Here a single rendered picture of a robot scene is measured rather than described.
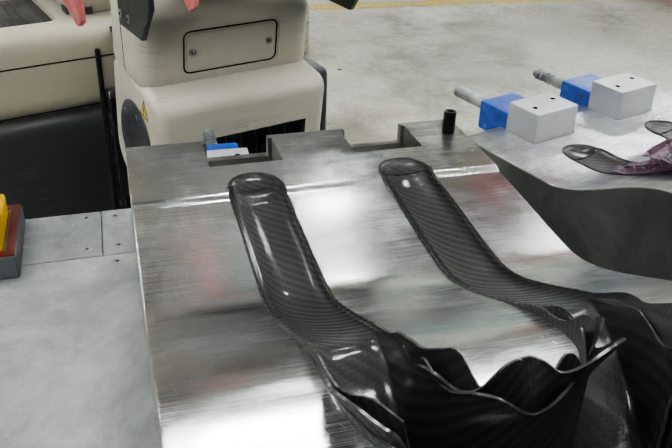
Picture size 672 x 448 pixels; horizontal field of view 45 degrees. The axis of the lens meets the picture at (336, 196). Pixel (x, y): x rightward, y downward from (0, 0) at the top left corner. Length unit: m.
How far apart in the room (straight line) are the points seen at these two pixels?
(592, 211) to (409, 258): 0.19
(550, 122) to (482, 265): 0.26
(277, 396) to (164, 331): 0.12
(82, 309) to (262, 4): 0.50
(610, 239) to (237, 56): 0.53
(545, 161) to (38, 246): 0.42
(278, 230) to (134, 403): 0.14
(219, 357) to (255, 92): 0.65
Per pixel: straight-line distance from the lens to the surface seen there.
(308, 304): 0.45
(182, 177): 0.57
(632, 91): 0.81
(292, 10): 1.00
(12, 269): 0.64
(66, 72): 1.20
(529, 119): 0.73
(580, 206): 0.64
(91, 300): 0.61
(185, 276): 0.47
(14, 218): 0.69
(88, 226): 0.70
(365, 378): 0.36
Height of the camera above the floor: 1.15
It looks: 29 degrees down
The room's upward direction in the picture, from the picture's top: 2 degrees clockwise
